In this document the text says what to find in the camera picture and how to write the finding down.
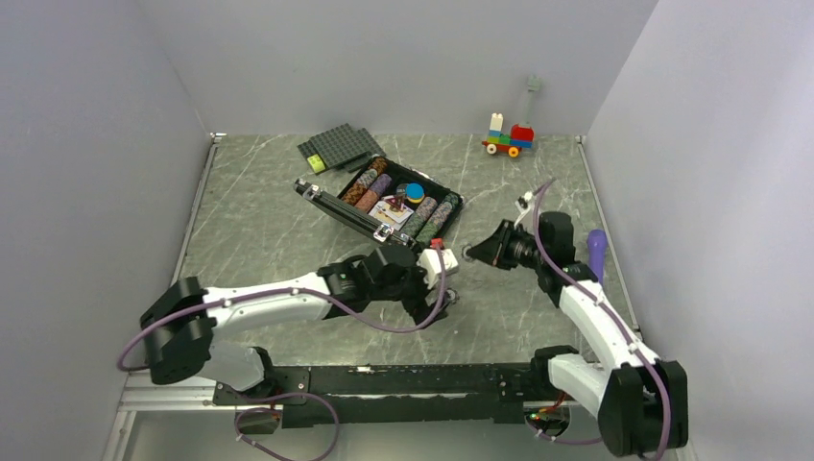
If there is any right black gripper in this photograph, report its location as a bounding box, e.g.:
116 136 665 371
467 219 548 271

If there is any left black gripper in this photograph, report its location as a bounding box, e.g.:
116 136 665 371
371 242 451 328

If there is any triangular all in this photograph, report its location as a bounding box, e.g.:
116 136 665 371
383 195 407 212

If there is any aluminium poker case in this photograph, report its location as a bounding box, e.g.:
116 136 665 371
294 157 465 248

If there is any blue round plastic disc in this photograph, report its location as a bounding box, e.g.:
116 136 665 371
405 182 425 198

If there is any short chip stack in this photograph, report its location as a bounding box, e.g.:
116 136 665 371
444 289 459 303

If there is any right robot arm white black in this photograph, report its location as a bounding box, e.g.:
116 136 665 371
464 211 689 456

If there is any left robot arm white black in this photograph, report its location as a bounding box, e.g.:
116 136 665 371
137 245 459 403

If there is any green blue chip row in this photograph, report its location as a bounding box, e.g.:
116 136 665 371
416 194 461 245

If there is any playing card deck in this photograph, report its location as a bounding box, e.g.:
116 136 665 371
369 201 414 231

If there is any purple toy microphone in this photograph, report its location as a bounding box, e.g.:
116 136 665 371
587 229 609 284

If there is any red pink chip row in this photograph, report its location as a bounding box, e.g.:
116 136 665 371
354 189 380 214

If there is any purple chip row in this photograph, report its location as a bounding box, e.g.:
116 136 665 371
366 173 392 198

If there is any colourful lego train toy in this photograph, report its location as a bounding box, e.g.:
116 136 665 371
481 112 535 158

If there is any orange brown chip row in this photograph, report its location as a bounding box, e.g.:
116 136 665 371
341 157 387 206

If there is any dark grey lego baseplate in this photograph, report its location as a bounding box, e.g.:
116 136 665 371
297 124 386 174

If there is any yellow-green lego brick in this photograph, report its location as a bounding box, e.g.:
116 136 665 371
307 155 326 175

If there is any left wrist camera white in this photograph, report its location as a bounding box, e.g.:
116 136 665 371
418 238 460 288

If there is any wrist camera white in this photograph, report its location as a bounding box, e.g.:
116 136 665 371
515 191 536 214
418 238 460 288

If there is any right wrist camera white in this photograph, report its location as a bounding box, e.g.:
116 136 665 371
515 191 536 214

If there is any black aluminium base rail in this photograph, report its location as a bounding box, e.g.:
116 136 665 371
114 362 680 440

